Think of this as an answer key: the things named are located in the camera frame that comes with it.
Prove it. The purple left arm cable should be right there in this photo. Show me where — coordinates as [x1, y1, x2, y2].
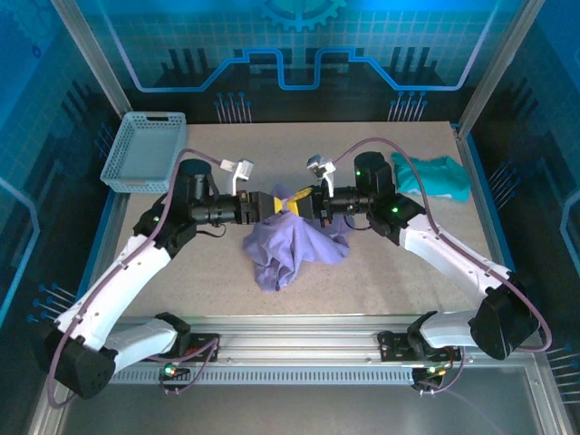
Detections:
[44, 147, 227, 409]

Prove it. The grey metal front panel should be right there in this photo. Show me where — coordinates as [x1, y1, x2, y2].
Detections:
[58, 384, 545, 435]

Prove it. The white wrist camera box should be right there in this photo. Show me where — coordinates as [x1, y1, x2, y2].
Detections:
[305, 153, 336, 194]
[228, 157, 256, 196]

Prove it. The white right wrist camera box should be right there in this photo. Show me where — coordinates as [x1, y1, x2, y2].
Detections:
[305, 153, 336, 194]

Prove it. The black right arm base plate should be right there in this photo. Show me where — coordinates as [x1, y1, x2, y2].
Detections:
[378, 330, 463, 363]

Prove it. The grey slotted cable duct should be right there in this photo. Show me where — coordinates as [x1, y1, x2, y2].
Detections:
[111, 367, 418, 386]

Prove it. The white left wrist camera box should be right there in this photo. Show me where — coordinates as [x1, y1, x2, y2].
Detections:
[228, 157, 256, 196]

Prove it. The aluminium mounting rail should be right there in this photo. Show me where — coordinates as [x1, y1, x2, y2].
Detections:
[108, 313, 540, 369]

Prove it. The teal folded cloth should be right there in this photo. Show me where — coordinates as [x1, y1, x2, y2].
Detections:
[390, 151, 471, 202]

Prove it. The aluminium frame post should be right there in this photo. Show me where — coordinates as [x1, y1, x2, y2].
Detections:
[49, 0, 133, 118]
[456, 0, 545, 137]

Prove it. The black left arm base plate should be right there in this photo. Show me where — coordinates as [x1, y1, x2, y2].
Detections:
[138, 333, 222, 363]

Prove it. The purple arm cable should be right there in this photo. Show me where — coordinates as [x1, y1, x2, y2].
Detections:
[44, 147, 227, 409]
[333, 137, 554, 398]

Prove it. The purple t-shirt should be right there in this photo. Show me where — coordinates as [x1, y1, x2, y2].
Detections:
[242, 183, 354, 295]

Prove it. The light blue perforated plastic basket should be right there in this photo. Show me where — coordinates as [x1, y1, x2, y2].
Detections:
[99, 111, 189, 195]

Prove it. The small status light board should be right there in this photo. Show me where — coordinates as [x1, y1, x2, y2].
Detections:
[411, 364, 448, 382]
[158, 362, 191, 380]

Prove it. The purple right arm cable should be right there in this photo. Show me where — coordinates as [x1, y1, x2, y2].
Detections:
[333, 137, 554, 398]

